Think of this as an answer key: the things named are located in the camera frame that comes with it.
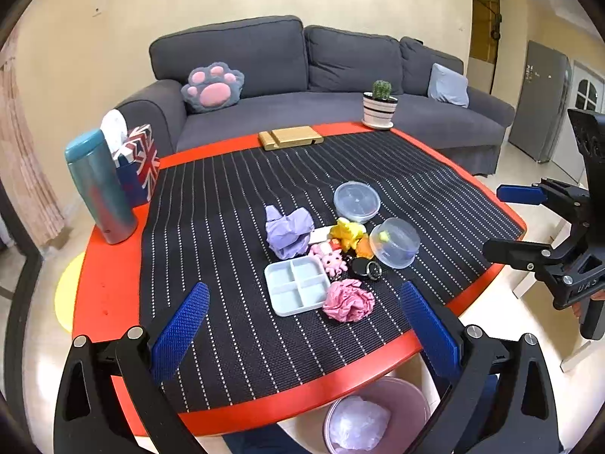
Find pink paper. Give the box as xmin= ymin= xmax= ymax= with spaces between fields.
xmin=322 ymin=279 xmax=375 ymax=323

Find black retractable key reel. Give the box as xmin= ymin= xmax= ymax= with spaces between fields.
xmin=349 ymin=257 xmax=383 ymax=282

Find clear round lid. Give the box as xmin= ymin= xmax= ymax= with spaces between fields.
xmin=369 ymin=217 xmax=420 ymax=269

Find orange rubber toy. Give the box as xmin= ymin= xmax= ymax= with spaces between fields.
xmin=355 ymin=234 xmax=374 ymax=260

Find pink octopus keychain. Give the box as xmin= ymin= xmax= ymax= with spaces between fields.
xmin=309 ymin=241 xmax=347 ymax=280

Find yellow rubber toy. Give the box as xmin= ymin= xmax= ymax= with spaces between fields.
xmin=329 ymin=217 xmax=367 ymax=252

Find light blue divided tray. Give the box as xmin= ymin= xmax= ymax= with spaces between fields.
xmin=265 ymin=255 xmax=331 ymax=318

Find clear round container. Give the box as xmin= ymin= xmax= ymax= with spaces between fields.
xmin=333 ymin=182 xmax=382 ymax=224

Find white plastic tube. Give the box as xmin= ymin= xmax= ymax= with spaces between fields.
xmin=309 ymin=225 xmax=332 ymax=245

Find purple paper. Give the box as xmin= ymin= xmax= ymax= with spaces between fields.
xmin=265 ymin=205 xmax=315 ymax=260

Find pink trash bin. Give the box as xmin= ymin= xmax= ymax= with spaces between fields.
xmin=323 ymin=376 xmax=431 ymax=453

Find person right hand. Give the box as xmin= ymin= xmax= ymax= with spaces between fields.
xmin=572 ymin=290 xmax=605 ymax=323

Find grey refrigerator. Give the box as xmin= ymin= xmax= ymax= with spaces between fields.
xmin=509 ymin=40 xmax=571 ymax=163

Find light blue cushion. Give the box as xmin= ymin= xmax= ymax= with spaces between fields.
xmin=428 ymin=62 xmax=470 ymax=109

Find potted cactus striped pot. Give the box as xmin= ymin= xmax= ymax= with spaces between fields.
xmin=362 ymin=80 xmax=398 ymax=130

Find black striped table mat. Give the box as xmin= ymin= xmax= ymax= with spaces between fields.
xmin=140 ymin=132 xmax=524 ymax=413

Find union jack tissue box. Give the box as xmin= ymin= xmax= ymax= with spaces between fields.
xmin=101 ymin=110 xmax=160 ymax=207

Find teal thermos tumbler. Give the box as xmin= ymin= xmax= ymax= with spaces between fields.
xmin=65 ymin=129 xmax=137 ymax=245

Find wooden phone stand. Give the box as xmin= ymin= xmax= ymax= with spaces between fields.
xmin=258 ymin=125 xmax=324 ymax=151

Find paw shaped cushion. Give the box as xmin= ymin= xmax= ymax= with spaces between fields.
xmin=180 ymin=62 xmax=245 ymax=114

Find dark grey sofa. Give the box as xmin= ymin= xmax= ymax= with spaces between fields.
xmin=119 ymin=16 xmax=515 ymax=176

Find black camera box right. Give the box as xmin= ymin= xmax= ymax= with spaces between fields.
xmin=567 ymin=109 xmax=605 ymax=200

